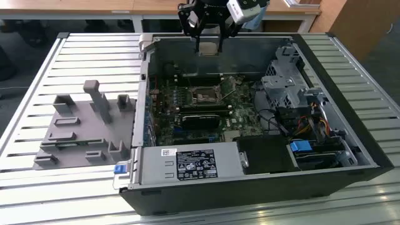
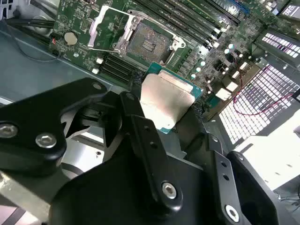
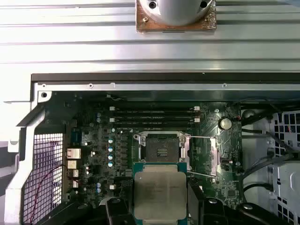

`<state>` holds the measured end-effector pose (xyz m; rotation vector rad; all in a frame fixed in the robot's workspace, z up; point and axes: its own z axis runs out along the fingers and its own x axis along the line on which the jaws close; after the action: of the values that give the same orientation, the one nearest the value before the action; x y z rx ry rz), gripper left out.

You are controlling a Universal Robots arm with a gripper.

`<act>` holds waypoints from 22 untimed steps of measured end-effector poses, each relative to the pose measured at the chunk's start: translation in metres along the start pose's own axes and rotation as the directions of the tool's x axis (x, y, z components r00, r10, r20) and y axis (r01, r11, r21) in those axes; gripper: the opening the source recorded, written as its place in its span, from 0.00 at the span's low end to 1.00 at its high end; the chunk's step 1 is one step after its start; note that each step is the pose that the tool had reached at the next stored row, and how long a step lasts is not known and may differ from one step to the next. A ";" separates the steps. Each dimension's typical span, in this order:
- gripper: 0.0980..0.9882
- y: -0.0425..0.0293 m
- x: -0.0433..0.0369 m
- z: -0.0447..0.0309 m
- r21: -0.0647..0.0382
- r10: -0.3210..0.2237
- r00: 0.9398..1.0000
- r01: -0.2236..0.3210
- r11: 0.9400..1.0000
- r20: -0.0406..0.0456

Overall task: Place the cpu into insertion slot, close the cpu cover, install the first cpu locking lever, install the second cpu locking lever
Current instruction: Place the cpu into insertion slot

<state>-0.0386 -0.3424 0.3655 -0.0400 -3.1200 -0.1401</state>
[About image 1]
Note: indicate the wooden cabinet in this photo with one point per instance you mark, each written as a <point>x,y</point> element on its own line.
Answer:
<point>359,23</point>

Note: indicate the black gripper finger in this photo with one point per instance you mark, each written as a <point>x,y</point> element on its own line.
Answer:
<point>188,21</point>
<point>228,25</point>

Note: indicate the blue disk carrier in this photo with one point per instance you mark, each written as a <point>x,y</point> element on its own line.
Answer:
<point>300,147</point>

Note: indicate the black RAM stick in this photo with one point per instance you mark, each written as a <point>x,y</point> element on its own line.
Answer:
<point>203,109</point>

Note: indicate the metal drive cage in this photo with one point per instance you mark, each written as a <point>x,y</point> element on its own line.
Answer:
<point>275,82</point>

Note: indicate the silver CPU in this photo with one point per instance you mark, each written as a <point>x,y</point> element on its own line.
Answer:
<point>208,48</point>

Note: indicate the black plastic air duct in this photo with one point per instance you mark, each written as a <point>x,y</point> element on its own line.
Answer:
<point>266,154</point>

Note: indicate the blue case latch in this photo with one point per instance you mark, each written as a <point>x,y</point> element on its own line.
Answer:
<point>119,169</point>

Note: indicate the CPU socket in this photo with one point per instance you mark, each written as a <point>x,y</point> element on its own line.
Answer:
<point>203,95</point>

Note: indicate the green motherboard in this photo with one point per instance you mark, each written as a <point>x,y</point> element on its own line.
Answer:
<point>243,112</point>

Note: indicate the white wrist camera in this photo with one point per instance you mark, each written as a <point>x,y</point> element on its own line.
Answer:
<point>238,11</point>

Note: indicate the black PC case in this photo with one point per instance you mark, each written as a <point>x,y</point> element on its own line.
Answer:
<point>219,199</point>

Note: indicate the silver chipset heatsink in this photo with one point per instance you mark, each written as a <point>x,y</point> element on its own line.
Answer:
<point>232,136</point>

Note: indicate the black graphics card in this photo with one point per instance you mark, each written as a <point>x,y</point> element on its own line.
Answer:
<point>200,122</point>

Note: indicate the grey parts rack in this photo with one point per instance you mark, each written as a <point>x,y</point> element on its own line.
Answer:
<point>82,131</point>

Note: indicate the grey power supply unit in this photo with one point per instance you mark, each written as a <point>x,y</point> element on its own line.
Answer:
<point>156,164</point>

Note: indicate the green RAM stick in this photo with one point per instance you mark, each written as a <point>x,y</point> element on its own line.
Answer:
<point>83,143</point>

